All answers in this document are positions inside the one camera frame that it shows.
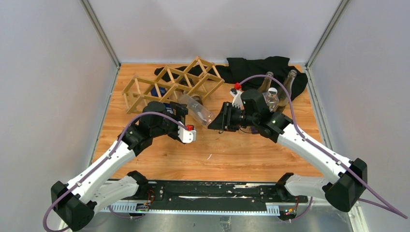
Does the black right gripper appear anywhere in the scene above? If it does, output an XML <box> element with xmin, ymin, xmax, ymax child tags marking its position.
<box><xmin>208</xmin><ymin>102</ymin><xmax>258</xmax><ymax>132</ymax></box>

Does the small clear glass bottle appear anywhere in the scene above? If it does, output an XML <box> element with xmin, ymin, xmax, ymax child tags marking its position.
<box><xmin>178</xmin><ymin>94</ymin><xmax>215</xmax><ymax>127</ymax></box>

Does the clear bottle with black label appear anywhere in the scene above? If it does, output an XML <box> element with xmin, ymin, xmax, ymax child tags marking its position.
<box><xmin>257</xmin><ymin>72</ymin><xmax>274</xmax><ymax>93</ymax></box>

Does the clear bottle with silver label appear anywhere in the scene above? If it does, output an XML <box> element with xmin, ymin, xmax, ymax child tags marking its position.
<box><xmin>276</xmin><ymin>69</ymin><xmax>298</xmax><ymax>113</ymax></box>

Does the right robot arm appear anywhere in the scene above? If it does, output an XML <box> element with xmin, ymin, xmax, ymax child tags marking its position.
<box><xmin>208</xmin><ymin>89</ymin><xmax>367</xmax><ymax>212</ymax></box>

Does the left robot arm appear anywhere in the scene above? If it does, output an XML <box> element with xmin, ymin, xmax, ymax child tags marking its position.
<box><xmin>43</xmin><ymin>101</ymin><xmax>196</xmax><ymax>232</ymax></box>

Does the dark brown wine bottle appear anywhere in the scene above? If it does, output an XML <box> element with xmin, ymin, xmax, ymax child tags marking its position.
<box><xmin>190</xmin><ymin>94</ymin><xmax>204</xmax><ymax>105</ymax></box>

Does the blue labelled clear bottle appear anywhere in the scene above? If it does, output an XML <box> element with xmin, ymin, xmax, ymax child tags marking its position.
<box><xmin>150</xmin><ymin>87</ymin><xmax>174</xmax><ymax>113</ymax></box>

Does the wooden lattice wine rack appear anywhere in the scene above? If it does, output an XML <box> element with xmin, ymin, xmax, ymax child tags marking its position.
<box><xmin>122</xmin><ymin>56</ymin><xmax>224</xmax><ymax>114</ymax></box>

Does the black cloth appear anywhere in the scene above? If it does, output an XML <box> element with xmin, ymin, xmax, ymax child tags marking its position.
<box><xmin>154</xmin><ymin>56</ymin><xmax>309</xmax><ymax>100</ymax></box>

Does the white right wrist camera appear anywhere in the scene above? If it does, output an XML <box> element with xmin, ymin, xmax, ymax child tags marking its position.
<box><xmin>230</xmin><ymin>88</ymin><xmax>243</xmax><ymax>109</ymax></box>

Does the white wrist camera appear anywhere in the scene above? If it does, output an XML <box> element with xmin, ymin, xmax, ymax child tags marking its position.
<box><xmin>177</xmin><ymin>124</ymin><xmax>197</xmax><ymax>144</ymax></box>
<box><xmin>230</xmin><ymin>88</ymin><xmax>243</xmax><ymax>109</ymax></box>

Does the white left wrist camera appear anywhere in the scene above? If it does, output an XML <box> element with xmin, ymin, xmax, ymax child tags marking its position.
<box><xmin>177</xmin><ymin>124</ymin><xmax>197</xmax><ymax>144</ymax></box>

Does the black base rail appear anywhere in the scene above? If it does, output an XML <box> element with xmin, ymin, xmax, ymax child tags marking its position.
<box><xmin>110</xmin><ymin>180</ymin><xmax>308</xmax><ymax>216</ymax></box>

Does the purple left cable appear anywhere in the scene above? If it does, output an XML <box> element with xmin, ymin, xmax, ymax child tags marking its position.
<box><xmin>42</xmin><ymin>111</ymin><xmax>194</xmax><ymax>232</ymax></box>

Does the purple cable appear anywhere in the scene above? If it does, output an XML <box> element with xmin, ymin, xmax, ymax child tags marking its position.
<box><xmin>234</xmin><ymin>74</ymin><xmax>409</xmax><ymax>220</ymax></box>
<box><xmin>42</xmin><ymin>111</ymin><xmax>194</xmax><ymax>232</ymax></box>

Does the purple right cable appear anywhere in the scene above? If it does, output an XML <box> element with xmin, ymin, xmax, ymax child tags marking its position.
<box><xmin>234</xmin><ymin>74</ymin><xmax>409</xmax><ymax>220</ymax></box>

